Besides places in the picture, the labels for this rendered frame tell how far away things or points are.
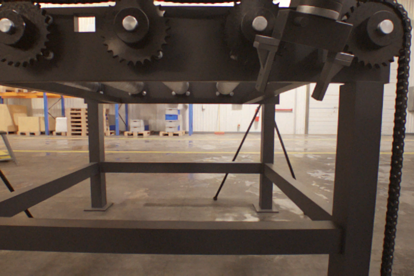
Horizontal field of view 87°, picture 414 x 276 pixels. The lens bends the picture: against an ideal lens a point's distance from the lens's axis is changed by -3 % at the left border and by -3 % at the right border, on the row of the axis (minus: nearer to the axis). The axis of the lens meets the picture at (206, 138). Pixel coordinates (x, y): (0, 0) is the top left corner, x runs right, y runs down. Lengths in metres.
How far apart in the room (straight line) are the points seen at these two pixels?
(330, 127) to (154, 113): 7.59
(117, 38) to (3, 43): 0.27
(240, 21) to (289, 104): 9.66
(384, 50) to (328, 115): 10.18
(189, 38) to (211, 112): 9.03
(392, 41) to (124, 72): 0.66
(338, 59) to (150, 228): 0.61
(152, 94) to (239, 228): 1.15
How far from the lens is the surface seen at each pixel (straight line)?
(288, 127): 10.19
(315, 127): 10.64
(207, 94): 1.55
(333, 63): 0.53
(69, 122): 9.19
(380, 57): 0.72
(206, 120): 9.63
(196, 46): 0.63
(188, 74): 0.62
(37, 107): 12.17
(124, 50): 0.61
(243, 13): 0.62
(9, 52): 0.76
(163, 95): 1.58
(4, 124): 11.23
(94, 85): 1.60
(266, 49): 0.46
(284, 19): 0.46
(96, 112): 1.69
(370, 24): 0.69
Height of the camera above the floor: 0.64
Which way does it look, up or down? 5 degrees down
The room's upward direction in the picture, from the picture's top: straight up
